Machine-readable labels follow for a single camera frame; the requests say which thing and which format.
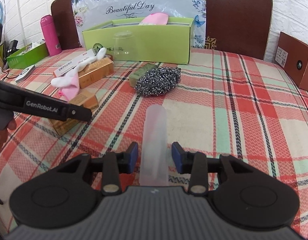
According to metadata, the steel wool scrubber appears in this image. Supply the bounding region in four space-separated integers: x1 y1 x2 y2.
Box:
134 67 181 97

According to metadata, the pink thermos bottle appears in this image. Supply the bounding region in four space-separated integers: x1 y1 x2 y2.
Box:
40 15 62 56

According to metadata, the white remote device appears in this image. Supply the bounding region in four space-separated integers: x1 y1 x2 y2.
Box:
15 64 36 83

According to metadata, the brown headboard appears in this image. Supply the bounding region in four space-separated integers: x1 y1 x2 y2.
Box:
51 0 273 59

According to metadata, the brown cardboard box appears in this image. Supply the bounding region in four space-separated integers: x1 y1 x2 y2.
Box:
274 32 308 91

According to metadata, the pink white glove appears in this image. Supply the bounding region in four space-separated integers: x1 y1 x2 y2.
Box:
51 47 107 102
139 12 169 25

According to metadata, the floral plastic bag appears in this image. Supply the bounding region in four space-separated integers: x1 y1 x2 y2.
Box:
71 0 206 48

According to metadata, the dark green box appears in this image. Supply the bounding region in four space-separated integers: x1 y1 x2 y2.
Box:
129 63 157 88

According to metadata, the person's left hand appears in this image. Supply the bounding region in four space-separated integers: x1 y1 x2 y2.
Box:
0 118 17 151

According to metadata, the light green storage box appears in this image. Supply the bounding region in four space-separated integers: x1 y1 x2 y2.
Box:
82 17 194 64

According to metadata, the green tray box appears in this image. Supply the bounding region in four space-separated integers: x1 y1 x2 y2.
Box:
7 43 49 69

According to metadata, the golden orange box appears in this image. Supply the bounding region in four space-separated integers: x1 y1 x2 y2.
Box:
78 57 114 89

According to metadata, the clear plastic cup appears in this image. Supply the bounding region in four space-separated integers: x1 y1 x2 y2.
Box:
113 30 138 61

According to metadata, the white medicine box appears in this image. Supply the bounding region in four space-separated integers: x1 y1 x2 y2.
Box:
53 48 98 77

